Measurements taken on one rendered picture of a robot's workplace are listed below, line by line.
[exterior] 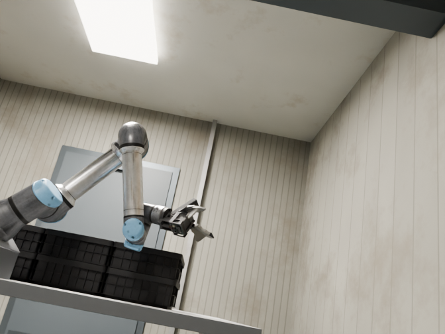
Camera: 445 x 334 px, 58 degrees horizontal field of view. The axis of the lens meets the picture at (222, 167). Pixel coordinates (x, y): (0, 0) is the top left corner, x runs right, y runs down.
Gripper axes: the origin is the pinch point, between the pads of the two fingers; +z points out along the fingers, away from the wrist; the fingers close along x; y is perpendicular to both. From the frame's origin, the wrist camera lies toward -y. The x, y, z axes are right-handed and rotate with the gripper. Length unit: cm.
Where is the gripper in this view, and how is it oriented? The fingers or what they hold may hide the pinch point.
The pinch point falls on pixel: (211, 222)
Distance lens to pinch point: 152.4
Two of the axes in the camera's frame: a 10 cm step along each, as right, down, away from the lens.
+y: -4.5, 5.8, -6.7
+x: -1.9, -8.0, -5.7
